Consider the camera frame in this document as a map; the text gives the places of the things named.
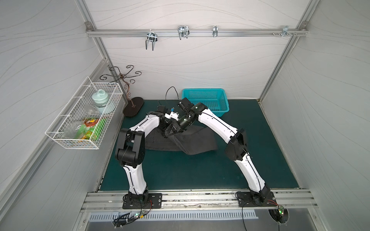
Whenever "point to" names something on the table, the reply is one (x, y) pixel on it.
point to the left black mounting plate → (149, 200)
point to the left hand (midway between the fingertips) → (178, 132)
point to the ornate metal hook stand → (136, 103)
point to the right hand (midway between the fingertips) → (167, 135)
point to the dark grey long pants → (194, 139)
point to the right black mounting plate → (244, 199)
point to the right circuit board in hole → (281, 215)
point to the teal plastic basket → (215, 99)
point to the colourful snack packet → (93, 129)
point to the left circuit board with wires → (127, 218)
